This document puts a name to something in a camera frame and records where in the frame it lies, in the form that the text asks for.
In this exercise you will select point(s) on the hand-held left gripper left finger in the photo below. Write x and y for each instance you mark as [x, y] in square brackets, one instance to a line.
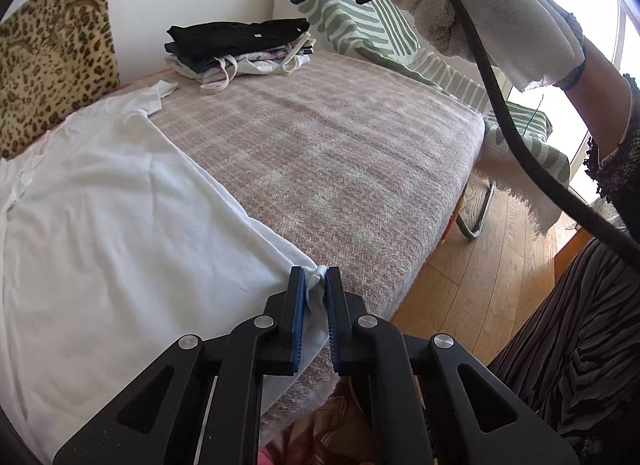
[299, 315]

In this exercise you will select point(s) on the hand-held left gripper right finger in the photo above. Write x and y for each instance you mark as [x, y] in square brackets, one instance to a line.
[332, 320]

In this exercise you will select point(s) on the white t-shirt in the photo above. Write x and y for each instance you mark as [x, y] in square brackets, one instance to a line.
[115, 225]

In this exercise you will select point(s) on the person's right forearm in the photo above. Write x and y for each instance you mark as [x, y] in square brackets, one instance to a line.
[612, 100]

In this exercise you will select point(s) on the stack of folded clothes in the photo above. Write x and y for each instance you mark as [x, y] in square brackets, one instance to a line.
[240, 45]

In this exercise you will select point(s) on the person's right hand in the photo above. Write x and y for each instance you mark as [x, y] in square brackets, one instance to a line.
[500, 10]

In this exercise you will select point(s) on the green striped pillow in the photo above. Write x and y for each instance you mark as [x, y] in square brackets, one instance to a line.
[345, 10]

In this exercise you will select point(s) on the pink patterned cloth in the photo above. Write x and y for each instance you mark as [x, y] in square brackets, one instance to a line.
[325, 425]

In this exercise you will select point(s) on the pink plaid blanket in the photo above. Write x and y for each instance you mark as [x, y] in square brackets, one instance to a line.
[325, 155]

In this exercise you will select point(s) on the metal chair leg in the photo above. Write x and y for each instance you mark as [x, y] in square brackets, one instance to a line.
[477, 215]

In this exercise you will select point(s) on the leopard print pillow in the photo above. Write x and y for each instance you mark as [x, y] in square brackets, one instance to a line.
[50, 65]

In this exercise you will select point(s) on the green striped throw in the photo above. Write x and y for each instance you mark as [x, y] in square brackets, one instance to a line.
[510, 165]

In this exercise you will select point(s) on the person's striped skirt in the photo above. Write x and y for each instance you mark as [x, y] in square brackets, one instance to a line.
[575, 345]

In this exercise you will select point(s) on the person's black lace top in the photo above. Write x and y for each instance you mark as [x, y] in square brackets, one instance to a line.
[617, 170]

